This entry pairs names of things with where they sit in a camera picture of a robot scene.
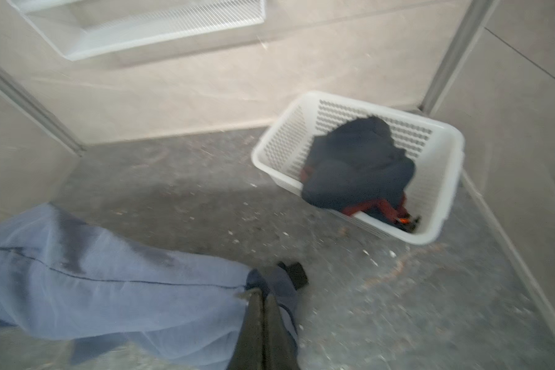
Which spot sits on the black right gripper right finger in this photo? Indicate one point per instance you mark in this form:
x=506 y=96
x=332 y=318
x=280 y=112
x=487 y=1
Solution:
x=279 y=353

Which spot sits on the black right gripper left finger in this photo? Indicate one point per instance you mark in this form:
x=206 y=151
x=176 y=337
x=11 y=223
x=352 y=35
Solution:
x=249 y=353

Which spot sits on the blue-grey tank top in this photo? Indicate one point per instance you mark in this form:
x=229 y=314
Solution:
x=64 y=279

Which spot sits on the dark navy tank top pile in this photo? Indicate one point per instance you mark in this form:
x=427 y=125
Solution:
x=363 y=143

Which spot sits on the red garment in basket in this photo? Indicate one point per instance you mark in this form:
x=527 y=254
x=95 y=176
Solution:
x=378 y=193

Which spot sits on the white wire mesh wall basket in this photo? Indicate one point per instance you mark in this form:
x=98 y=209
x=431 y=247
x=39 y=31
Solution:
x=80 y=30

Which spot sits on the aluminium frame rail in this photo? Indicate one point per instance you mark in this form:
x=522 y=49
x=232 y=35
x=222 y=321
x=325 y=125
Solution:
x=472 y=24

